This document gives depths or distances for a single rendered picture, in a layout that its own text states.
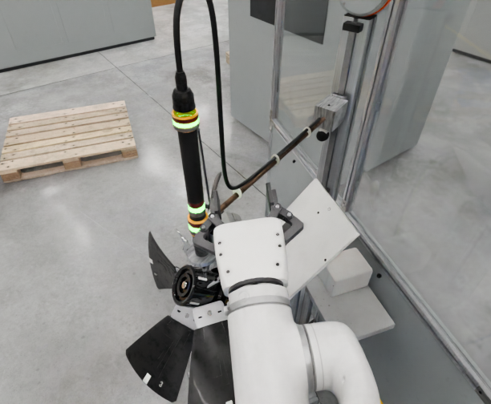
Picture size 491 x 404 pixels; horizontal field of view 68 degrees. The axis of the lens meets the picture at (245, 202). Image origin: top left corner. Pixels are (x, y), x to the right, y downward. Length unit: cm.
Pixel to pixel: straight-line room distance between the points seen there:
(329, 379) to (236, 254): 19
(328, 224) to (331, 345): 70
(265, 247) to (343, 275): 97
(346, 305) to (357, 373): 109
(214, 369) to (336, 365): 60
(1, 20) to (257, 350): 601
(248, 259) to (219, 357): 55
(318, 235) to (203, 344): 45
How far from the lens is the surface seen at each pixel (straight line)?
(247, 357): 45
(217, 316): 107
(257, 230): 52
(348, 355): 45
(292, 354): 45
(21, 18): 627
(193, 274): 105
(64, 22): 638
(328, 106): 118
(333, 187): 145
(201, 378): 102
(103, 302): 266
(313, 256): 113
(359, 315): 151
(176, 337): 119
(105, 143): 383
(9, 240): 336
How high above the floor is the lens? 210
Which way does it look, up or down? 42 degrees down
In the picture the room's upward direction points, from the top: straight up
